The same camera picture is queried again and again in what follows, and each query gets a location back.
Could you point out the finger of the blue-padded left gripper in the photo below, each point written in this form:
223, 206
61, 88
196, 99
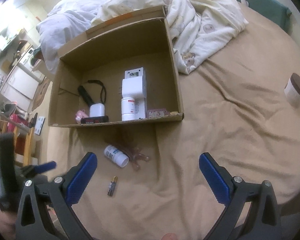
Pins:
33, 170

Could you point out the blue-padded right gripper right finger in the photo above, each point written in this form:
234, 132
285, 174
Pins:
251, 210

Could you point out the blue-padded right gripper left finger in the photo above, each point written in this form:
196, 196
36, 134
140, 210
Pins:
33, 219

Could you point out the black gold AA battery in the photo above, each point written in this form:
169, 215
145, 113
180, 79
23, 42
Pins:
112, 186

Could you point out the white pill bottle blue label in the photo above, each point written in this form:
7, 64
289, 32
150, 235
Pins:
116, 156

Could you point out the white earbuds charging case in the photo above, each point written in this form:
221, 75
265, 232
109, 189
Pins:
97, 110

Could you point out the wooden chair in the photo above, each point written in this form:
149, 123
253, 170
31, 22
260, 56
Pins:
23, 142

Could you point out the red transparent hair clip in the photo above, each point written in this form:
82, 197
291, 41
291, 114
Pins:
134, 154

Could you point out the white washing machine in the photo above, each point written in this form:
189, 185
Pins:
25, 60

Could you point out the white pill bottle red label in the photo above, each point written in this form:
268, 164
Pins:
127, 109

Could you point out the white jar brown lid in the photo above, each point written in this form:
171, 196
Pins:
292, 90

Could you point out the white power adapter plug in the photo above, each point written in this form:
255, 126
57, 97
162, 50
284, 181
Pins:
133, 88

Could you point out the pink patterned card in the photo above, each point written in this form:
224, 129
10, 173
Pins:
157, 113

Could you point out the brown cardboard box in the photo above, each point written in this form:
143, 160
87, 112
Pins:
104, 52

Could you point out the light blue blanket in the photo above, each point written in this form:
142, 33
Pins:
66, 20

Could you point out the white duvet with bears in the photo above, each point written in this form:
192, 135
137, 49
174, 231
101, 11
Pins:
198, 28

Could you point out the green pillow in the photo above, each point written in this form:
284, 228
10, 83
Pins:
272, 10

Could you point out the pink cartoon keychain case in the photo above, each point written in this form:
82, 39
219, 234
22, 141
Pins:
80, 115

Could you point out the black flashlight with strap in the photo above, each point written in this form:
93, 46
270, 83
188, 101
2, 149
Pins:
86, 96

